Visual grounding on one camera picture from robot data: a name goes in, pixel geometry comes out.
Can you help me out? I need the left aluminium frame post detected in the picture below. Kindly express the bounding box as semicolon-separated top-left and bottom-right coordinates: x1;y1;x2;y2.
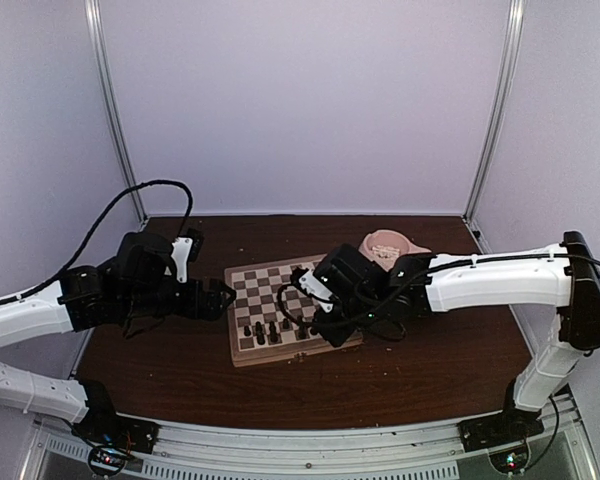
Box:
83;0;149;226

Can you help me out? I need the wooden chess board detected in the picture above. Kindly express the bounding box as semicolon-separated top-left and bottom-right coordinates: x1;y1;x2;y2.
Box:
224;254;336;368

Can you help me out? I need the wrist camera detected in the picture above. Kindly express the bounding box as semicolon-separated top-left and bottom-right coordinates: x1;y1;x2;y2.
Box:
290;268;334;313
171;228;204;283

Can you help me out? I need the pink double bowl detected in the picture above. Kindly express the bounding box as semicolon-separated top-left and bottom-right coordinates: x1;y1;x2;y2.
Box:
358;229;431;271

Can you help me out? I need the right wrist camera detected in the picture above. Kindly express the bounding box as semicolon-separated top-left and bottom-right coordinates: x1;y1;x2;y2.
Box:
290;268;334;313

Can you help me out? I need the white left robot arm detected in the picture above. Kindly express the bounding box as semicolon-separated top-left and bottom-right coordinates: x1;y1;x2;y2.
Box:
0;230;236;444

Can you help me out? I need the white chess pieces pile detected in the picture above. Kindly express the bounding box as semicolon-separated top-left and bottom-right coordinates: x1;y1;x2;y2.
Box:
371;245;401;260

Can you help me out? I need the dark bishop chess piece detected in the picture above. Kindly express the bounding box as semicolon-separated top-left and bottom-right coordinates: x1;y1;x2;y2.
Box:
269;327;279;344

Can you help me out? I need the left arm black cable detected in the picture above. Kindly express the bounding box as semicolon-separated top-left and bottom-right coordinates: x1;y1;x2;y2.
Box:
0;179;194;306

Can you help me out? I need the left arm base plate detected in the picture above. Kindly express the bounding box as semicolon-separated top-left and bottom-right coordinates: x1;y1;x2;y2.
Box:
71;411;159;454

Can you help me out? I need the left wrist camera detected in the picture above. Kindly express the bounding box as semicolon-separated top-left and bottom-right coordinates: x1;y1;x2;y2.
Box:
171;228;204;283

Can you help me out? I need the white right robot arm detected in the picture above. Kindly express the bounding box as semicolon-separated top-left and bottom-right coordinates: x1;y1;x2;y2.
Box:
296;231;600;442

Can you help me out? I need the front aluminium rail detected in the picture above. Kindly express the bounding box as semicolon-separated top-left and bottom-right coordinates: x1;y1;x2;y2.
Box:
29;394;596;480

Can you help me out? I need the right aluminium frame post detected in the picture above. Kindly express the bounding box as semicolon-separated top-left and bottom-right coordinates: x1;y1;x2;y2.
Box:
463;0;527;225

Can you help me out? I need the aluminium frame post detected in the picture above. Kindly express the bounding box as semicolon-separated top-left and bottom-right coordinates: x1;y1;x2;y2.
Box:
83;0;149;226
463;0;527;225

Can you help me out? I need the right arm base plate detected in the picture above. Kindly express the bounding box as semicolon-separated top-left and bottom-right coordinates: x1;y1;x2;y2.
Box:
458;410;544;452

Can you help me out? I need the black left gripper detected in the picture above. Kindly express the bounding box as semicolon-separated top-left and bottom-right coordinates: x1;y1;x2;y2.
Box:
120;276;236;320

